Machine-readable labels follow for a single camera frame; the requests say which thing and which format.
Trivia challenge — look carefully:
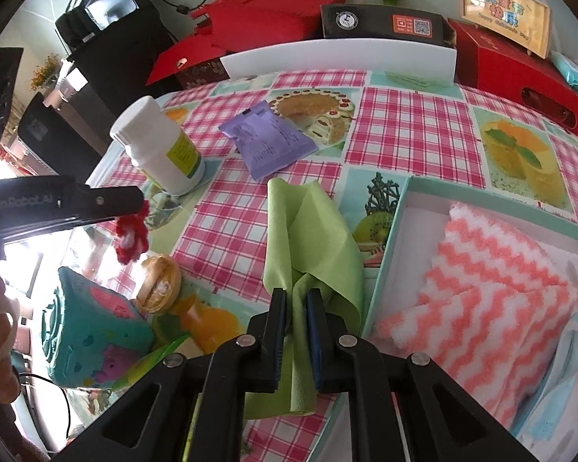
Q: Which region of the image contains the light blue face mask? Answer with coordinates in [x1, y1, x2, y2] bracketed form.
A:
[511, 310, 578, 449]

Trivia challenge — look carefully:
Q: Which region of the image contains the white tray teal rim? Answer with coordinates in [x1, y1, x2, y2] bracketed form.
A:
[337, 169, 578, 461]

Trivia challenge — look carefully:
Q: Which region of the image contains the round gold tin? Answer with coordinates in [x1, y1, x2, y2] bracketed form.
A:
[134, 254, 182, 315]

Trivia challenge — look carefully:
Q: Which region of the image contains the pink white zigzag towel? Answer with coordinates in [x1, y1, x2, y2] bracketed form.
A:
[374, 203, 578, 428]

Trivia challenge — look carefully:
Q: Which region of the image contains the blue wet wipes pack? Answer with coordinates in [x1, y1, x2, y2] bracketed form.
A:
[550, 50, 578, 91]

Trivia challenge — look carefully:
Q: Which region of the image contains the teal plush cube toy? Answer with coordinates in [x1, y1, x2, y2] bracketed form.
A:
[40, 266, 154, 389]

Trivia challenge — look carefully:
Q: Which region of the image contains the purple wipes packet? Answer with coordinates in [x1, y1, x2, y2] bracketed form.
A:
[219, 101, 317, 181]

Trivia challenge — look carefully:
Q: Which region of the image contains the pink checkered cartoon tablecloth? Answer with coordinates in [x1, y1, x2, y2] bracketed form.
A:
[66, 69, 578, 462]

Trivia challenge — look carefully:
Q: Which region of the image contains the large red gift box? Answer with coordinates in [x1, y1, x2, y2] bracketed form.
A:
[147, 0, 346, 85]

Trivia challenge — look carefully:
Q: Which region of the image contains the yellow gift box leather handle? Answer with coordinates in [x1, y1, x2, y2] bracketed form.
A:
[460, 0, 551, 59]

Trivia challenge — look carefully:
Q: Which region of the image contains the green tissue packet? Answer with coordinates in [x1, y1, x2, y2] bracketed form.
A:
[111, 335, 203, 391]

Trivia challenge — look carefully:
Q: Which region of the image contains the red white knit toy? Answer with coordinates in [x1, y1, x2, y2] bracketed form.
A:
[113, 200, 150, 265]

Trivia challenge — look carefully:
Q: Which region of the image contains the white pill bottle green label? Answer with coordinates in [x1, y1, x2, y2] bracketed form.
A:
[109, 96, 205, 196]

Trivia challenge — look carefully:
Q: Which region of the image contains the light green cloth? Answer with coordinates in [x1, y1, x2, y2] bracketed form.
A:
[245, 177, 364, 419]

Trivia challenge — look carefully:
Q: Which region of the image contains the red box with handle slot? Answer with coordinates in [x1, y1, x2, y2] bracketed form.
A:
[449, 20, 578, 136]

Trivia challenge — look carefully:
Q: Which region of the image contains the black cabinet with monitor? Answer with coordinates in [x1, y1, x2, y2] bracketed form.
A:
[55, 0, 180, 116]

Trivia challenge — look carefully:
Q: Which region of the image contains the black carton with QR label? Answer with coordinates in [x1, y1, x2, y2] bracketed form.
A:
[320, 4, 456, 48]

